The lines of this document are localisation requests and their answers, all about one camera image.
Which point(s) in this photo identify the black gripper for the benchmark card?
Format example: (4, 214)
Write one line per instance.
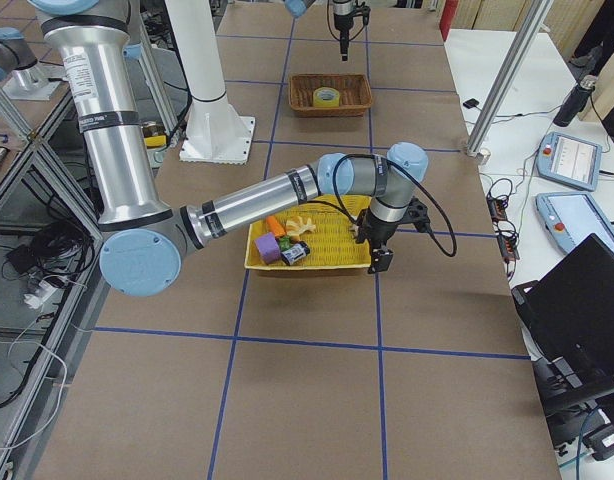
(379, 233)

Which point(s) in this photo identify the yellow tape roll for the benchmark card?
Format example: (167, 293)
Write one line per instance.
(326, 98)

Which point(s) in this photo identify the silver robot arm with blue joints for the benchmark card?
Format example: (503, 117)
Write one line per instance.
(145, 239)

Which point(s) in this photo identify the brown wicker basket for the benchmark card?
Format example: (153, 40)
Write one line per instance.
(355, 94)

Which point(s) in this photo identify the yellow woven basket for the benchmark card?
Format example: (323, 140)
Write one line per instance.
(333, 243)

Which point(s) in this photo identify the small silver can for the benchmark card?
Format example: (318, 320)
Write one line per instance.
(295, 253)

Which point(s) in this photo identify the toy croissant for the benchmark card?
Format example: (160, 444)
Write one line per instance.
(298, 225)

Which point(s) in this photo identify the orange toy carrot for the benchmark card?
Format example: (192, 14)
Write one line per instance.
(278, 231)

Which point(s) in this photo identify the red object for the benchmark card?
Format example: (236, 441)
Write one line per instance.
(447, 16)

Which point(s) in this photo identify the purple foam cube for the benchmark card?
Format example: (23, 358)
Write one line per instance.
(268, 248)

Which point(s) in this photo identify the white table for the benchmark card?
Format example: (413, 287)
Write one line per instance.
(540, 86)

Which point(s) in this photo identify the teach pendant lower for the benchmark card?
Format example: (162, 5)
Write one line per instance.
(570, 217)

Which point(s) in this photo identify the teach pendant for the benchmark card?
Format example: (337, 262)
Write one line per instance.
(570, 217)
(569, 161)

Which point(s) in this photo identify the black laptop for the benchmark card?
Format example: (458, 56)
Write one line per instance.
(570, 311)

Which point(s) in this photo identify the teach pendant upper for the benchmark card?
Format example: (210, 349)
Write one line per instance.
(569, 161)

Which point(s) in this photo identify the black water bottle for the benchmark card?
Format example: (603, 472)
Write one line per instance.
(576, 100)

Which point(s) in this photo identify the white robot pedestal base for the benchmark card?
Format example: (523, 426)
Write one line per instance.
(215, 132)

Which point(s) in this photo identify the aluminium frame post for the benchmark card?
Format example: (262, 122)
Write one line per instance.
(511, 64)

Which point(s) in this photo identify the aluminium frame cart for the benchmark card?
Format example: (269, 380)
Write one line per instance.
(50, 239)

